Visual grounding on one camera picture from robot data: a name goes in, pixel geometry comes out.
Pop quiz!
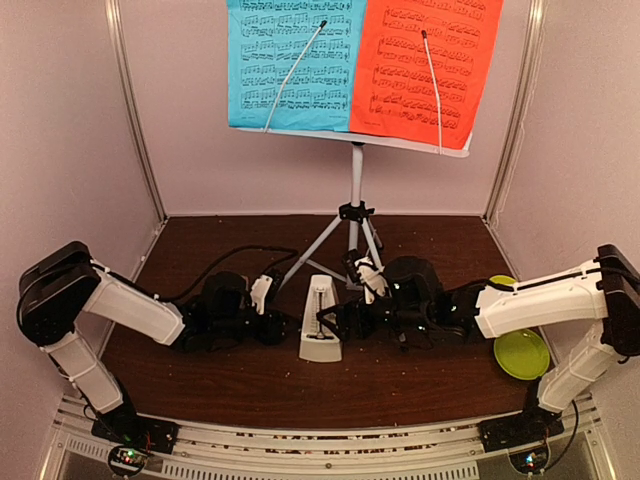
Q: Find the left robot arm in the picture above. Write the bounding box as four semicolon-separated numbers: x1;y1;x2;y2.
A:
16;241;287;444

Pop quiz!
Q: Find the yellow-green plastic plate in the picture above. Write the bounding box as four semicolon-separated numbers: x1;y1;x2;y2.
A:
493;329;551;381

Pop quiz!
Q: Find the white wedge-shaped holder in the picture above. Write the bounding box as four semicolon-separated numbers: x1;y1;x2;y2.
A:
299;274;342;363

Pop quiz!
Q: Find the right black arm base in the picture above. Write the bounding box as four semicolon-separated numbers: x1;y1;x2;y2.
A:
477;391;565;453

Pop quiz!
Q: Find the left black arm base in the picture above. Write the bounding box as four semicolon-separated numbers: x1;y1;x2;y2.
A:
91;401;179;454

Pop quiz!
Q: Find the blue sheet music page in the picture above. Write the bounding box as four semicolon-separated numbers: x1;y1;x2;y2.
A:
227;0;367;132

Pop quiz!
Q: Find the red sheet music page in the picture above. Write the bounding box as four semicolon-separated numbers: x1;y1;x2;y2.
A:
349;0;503;151

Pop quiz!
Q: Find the left aluminium corner post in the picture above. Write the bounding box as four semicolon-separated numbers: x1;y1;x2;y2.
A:
104;0;168;222

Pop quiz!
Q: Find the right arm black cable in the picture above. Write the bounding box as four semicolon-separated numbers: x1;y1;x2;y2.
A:
479;264;611;296

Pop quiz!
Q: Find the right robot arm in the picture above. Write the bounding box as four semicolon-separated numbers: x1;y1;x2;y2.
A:
315;244;639;442

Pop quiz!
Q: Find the white folding music stand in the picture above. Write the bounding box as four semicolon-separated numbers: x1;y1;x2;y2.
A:
238;127;473;289

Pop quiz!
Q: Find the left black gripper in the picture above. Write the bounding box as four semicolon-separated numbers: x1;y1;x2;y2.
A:
212;305;303;347

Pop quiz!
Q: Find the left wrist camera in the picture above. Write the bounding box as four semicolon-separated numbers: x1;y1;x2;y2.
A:
250;270;283;315

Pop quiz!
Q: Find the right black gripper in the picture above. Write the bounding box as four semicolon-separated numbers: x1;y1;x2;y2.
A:
317;290;431;342

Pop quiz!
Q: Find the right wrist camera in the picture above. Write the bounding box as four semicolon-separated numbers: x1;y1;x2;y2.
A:
342;249;388;305

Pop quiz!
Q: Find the right aluminium corner post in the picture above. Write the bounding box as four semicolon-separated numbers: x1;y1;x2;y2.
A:
484;0;549;228

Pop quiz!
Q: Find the yellow-green plastic bowl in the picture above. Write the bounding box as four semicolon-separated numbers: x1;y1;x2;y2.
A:
487;274;517;291

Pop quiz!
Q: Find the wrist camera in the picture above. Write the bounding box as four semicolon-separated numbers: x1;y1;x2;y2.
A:
342;249;388;305
250;270;283;315

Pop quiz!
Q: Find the aluminium corner post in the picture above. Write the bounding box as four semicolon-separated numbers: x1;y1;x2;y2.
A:
484;0;549;228
104;0;168;222

